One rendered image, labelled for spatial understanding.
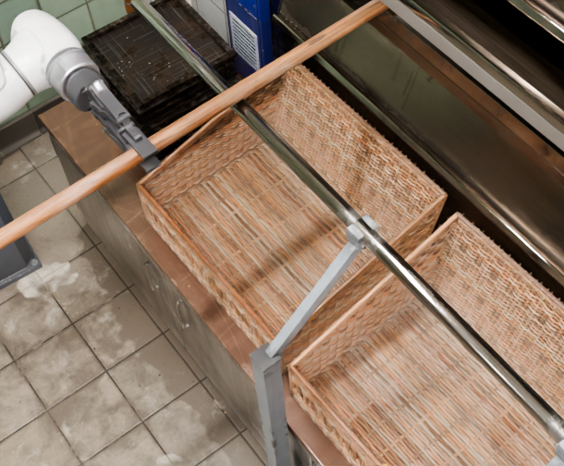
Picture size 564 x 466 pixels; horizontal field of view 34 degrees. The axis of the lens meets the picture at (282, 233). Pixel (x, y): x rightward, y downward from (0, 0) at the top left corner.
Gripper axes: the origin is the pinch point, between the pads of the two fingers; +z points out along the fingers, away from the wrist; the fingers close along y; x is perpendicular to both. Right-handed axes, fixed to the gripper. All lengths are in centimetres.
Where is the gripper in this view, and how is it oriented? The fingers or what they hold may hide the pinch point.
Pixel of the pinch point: (141, 150)
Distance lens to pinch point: 164.6
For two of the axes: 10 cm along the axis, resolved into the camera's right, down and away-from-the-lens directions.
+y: 0.4, 5.5, 8.4
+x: -7.8, 5.4, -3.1
